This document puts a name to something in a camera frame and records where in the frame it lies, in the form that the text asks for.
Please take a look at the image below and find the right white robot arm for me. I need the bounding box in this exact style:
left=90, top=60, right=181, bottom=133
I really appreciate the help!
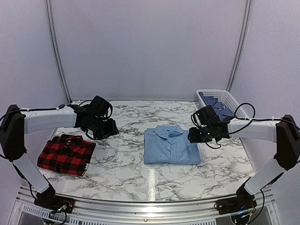
left=188, top=105, right=300, bottom=210

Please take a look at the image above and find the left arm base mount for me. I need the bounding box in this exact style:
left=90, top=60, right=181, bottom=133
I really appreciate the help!
left=34, top=195, right=75, bottom=213

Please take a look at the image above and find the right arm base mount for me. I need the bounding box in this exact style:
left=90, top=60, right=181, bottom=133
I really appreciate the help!
left=214, top=197, right=257, bottom=215

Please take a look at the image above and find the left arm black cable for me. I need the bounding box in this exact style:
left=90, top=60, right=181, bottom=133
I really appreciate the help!
left=0, top=104, right=65, bottom=122

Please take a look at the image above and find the red black plaid shirt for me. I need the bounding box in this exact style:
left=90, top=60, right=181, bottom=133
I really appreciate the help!
left=37, top=134, right=96, bottom=176

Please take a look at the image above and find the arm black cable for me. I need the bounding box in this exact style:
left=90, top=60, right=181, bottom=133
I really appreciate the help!
left=0, top=104, right=65, bottom=122
left=234, top=102, right=284, bottom=122

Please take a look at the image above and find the left aluminium wall post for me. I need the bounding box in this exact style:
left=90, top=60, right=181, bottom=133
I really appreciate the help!
left=44, top=0, right=72, bottom=104

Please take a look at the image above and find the blue patterned shirt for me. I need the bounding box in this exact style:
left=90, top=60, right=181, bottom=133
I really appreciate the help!
left=199, top=92, right=234, bottom=120

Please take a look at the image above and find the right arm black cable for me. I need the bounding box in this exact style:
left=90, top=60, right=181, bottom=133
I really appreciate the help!
left=234, top=102, right=284, bottom=122

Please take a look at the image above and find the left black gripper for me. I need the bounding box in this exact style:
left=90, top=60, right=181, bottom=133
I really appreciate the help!
left=89, top=116, right=119, bottom=140

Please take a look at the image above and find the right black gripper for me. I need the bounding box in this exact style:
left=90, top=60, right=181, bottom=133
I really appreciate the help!
left=187, top=126, right=213, bottom=143

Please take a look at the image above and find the white plastic basket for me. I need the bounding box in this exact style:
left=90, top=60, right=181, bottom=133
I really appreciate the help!
left=196, top=89, right=240, bottom=113

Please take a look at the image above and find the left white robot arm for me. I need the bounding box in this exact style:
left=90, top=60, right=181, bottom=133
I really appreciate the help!
left=0, top=96, right=119, bottom=209

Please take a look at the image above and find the aluminium wall post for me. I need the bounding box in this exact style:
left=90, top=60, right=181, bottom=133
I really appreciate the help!
left=44, top=0, right=72, bottom=104
left=226, top=0, right=253, bottom=92

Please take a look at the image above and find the right aluminium wall post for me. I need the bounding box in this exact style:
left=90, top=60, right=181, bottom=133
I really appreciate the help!
left=226, top=0, right=253, bottom=92

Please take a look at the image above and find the aluminium front frame rail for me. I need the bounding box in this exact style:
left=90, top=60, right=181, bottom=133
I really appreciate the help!
left=8, top=188, right=281, bottom=225

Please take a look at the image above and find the light blue long sleeve shirt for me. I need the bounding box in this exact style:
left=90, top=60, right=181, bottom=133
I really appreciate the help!
left=144, top=125, right=201, bottom=165

